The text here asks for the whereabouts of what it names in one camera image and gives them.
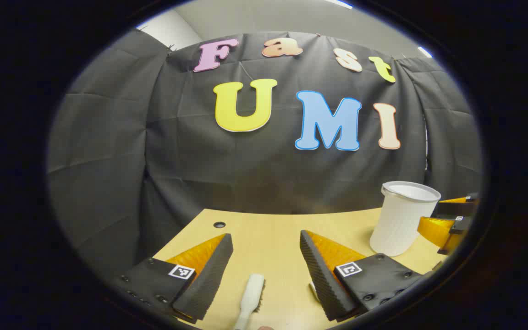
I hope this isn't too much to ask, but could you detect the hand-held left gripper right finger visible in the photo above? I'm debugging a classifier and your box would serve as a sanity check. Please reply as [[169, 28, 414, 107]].
[[299, 230, 426, 322]]

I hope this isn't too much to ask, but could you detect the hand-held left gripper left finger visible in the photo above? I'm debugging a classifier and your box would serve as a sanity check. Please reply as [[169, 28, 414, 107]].
[[116, 233, 234, 324]]

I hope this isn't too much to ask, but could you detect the white ribbed garbage bin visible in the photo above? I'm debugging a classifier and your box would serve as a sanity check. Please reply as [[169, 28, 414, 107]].
[[369, 181, 442, 257]]

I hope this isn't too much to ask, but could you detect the small white broom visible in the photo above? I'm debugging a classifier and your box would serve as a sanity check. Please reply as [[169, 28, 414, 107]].
[[233, 274, 266, 330]]

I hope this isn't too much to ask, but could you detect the light wooden desktop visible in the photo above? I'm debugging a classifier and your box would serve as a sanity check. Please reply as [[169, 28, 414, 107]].
[[152, 207, 448, 330]]

